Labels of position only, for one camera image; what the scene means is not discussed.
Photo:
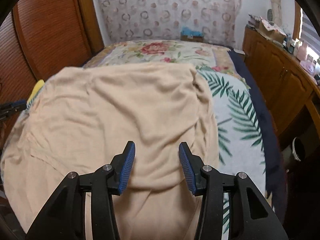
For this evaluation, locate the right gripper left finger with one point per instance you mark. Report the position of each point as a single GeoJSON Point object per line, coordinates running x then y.
{"type": "Point", "coordinates": [63, 214]}

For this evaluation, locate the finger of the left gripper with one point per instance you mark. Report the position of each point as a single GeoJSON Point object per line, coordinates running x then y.
{"type": "Point", "coordinates": [19, 103]}

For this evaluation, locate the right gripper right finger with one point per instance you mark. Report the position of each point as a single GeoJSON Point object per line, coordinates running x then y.
{"type": "Point", "coordinates": [250, 215]}

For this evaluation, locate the beige printed t-shirt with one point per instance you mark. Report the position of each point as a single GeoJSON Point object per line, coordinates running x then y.
{"type": "Point", "coordinates": [83, 117]}

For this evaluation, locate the yellow pikachu plush toy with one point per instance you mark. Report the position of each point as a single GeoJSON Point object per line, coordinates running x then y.
{"type": "Point", "coordinates": [36, 89]}

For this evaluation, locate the palm leaf print blanket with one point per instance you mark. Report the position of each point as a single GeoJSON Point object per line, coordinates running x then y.
{"type": "Point", "coordinates": [239, 134]}

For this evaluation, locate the dark blue bed sheet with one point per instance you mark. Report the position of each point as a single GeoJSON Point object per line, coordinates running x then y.
{"type": "Point", "coordinates": [276, 178]}

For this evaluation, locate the brown louvered wardrobe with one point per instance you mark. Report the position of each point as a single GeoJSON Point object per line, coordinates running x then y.
{"type": "Point", "coordinates": [40, 37]}

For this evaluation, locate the wooden sideboard cabinet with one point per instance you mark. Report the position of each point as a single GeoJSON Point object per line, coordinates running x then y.
{"type": "Point", "coordinates": [286, 87]}

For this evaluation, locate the pink circle pattern curtain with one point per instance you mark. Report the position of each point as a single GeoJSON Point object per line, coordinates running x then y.
{"type": "Point", "coordinates": [127, 20]}

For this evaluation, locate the cardboard box with blue items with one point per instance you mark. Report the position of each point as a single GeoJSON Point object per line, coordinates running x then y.
{"type": "Point", "coordinates": [191, 36]}

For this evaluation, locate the pink bottle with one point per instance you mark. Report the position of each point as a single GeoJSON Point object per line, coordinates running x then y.
{"type": "Point", "coordinates": [302, 53]}

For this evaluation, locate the open cardboard box on cabinet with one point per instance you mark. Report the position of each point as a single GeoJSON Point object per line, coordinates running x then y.
{"type": "Point", "coordinates": [271, 31]}

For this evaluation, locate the small round fan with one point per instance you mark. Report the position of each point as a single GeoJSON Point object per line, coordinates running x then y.
{"type": "Point", "coordinates": [270, 15]}

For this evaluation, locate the grey zebra window blind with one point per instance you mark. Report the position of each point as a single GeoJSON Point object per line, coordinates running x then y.
{"type": "Point", "coordinates": [309, 34]}

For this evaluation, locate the beige tied window curtain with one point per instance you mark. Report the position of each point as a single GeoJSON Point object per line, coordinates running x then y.
{"type": "Point", "coordinates": [275, 2]}

